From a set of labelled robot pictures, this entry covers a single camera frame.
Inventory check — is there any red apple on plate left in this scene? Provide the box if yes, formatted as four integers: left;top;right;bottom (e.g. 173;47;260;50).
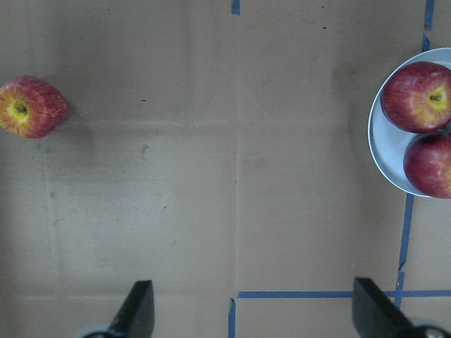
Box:
380;61;450;133

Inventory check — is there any red apple on plate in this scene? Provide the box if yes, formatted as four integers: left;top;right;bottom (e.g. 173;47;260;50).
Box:
403;132;450;199
380;61;450;133

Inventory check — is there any light blue plate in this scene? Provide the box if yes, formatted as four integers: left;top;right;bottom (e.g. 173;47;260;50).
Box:
367;47;450;198

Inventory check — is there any red yellow apple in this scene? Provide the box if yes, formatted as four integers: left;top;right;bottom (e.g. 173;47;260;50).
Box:
1;75;67;139

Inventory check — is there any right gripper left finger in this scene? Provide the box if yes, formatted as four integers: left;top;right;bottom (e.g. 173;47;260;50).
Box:
73;280;156;338

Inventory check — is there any red apple on plate front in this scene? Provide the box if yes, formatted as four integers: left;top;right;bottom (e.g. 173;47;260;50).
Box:
403;132;450;199

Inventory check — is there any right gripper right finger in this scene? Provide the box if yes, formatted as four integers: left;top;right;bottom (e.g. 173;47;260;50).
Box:
352;277;451;338

